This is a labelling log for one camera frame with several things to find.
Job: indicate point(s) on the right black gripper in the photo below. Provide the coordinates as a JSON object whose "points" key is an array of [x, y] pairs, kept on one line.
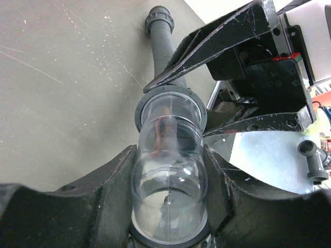
{"points": [[257, 59]]}

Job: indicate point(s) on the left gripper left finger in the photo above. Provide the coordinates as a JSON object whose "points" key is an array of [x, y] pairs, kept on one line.
{"points": [[93, 211]]}

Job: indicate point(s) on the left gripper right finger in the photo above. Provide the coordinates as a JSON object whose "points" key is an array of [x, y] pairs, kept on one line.
{"points": [[246, 212]]}

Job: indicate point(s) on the grey pipe elbow fitting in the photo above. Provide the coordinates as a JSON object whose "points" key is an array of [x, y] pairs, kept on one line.
{"points": [[318, 160]]}

